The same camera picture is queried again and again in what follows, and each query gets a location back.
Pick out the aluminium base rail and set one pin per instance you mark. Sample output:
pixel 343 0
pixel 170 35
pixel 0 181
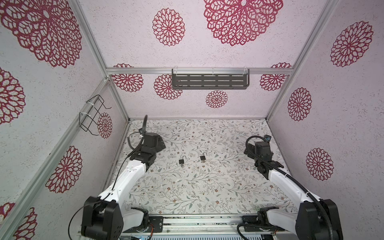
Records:
pixel 196 222

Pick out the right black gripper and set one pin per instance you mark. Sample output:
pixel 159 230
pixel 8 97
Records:
pixel 251 146

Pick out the dark metal wall shelf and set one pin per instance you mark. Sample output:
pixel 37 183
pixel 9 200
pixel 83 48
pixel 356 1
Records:
pixel 198 81

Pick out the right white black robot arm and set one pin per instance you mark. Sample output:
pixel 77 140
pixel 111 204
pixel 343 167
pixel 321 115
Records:
pixel 300 198

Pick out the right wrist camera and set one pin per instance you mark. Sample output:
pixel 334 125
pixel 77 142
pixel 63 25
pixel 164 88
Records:
pixel 267 138

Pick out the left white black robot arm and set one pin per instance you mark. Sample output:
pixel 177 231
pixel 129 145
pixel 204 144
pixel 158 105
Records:
pixel 120 192

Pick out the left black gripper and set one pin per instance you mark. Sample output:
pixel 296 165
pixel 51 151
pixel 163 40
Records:
pixel 159 145

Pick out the black wire wall rack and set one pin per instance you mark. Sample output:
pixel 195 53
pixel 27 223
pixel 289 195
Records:
pixel 88 118

